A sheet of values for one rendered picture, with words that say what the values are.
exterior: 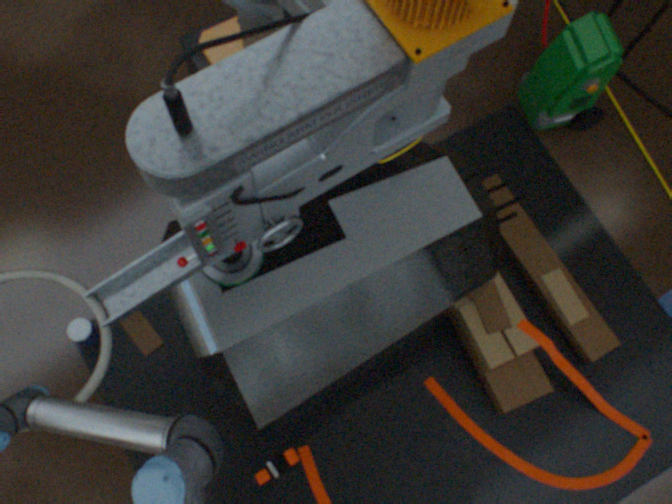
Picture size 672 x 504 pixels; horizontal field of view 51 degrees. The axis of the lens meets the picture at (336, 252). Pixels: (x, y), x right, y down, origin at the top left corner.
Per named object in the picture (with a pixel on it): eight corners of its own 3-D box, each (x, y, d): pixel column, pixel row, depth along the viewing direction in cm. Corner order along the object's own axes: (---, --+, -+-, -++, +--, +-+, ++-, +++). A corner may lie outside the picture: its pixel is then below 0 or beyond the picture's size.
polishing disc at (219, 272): (239, 295, 229) (238, 294, 227) (185, 263, 232) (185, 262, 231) (274, 243, 235) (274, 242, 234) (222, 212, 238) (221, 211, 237)
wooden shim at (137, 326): (114, 314, 314) (113, 313, 313) (132, 301, 317) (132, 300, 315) (146, 357, 308) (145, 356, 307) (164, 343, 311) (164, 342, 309)
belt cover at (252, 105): (446, -23, 188) (457, -70, 172) (502, 44, 181) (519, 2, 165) (123, 146, 169) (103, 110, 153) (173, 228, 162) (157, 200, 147)
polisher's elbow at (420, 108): (361, 95, 208) (366, 56, 190) (409, 59, 213) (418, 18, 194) (404, 138, 204) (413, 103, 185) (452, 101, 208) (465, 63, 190)
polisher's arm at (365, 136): (408, 91, 230) (430, -10, 184) (448, 144, 224) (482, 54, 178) (212, 200, 216) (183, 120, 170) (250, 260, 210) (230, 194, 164)
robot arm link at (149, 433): (242, 412, 157) (23, 376, 185) (210, 441, 147) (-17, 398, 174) (247, 458, 161) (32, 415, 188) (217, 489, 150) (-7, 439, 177)
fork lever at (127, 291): (272, 168, 220) (269, 162, 215) (305, 216, 215) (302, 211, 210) (84, 287, 216) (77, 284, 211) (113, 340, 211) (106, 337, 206)
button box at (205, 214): (222, 242, 194) (206, 202, 167) (227, 250, 193) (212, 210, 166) (196, 257, 192) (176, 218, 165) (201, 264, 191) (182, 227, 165)
